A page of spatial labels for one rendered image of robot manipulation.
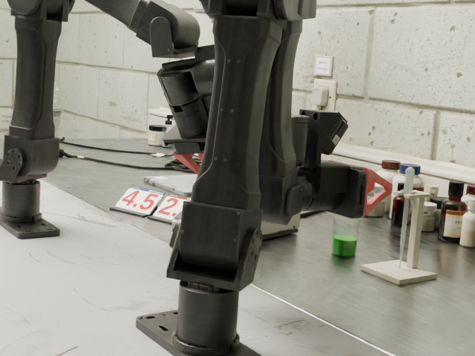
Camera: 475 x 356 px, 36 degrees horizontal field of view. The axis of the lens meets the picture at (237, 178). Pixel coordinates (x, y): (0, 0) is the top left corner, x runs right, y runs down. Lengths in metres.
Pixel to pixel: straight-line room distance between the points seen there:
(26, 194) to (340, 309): 0.58
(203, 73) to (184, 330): 0.42
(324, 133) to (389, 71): 0.81
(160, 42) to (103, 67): 2.03
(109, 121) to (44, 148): 1.78
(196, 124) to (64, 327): 0.40
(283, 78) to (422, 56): 0.88
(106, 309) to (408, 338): 0.36
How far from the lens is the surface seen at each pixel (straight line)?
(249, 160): 0.74
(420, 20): 1.69
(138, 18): 1.09
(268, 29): 0.74
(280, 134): 0.83
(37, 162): 1.23
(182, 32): 1.07
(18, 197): 1.26
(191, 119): 1.09
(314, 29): 1.95
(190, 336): 0.75
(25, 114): 1.23
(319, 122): 0.94
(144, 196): 1.42
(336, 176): 0.95
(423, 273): 1.12
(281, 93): 0.82
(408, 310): 0.97
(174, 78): 1.06
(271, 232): 1.25
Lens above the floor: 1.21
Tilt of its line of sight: 9 degrees down
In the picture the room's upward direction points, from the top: 4 degrees clockwise
